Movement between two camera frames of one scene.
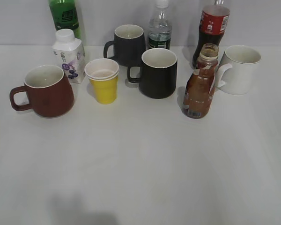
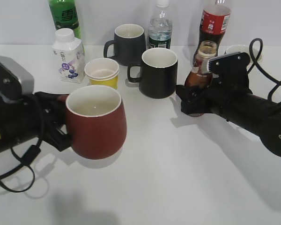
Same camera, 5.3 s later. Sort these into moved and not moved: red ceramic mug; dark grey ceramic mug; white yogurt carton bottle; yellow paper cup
Moved: red ceramic mug
Not moved: yellow paper cup; dark grey ceramic mug; white yogurt carton bottle
